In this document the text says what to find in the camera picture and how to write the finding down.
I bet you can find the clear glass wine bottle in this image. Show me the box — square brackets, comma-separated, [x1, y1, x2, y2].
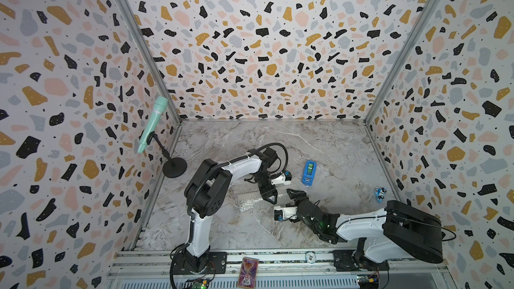
[236, 191, 269, 212]

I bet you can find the clear bubble wrap sheet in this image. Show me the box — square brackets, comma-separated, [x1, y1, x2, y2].
[228, 179, 290, 234]

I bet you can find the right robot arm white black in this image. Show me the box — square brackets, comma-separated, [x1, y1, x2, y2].
[274, 189, 443, 272]

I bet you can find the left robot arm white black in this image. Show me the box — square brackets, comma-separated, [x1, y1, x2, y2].
[171, 143, 291, 274]

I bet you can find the blue tape dispenser green roll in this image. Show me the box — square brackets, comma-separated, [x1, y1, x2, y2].
[302, 160, 317, 187]

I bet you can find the small blue white connector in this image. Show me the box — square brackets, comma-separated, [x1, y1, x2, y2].
[375, 187, 387, 203]

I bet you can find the black microphone stand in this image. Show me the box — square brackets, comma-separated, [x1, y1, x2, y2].
[147, 132, 187, 179]

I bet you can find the mint green microphone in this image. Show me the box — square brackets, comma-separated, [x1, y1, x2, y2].
[137, 96, 168, 154]

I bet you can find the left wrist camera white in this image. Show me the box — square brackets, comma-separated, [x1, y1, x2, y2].
[271, 171, 292, 185]

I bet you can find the purple card on rail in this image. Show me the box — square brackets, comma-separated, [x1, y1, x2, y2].
[237, 257, 259, 289]

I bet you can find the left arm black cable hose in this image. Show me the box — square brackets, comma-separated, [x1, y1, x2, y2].
[168, 142, 290, 289]

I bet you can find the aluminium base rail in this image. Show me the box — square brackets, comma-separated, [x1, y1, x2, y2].
[104, 248, 456, 288]

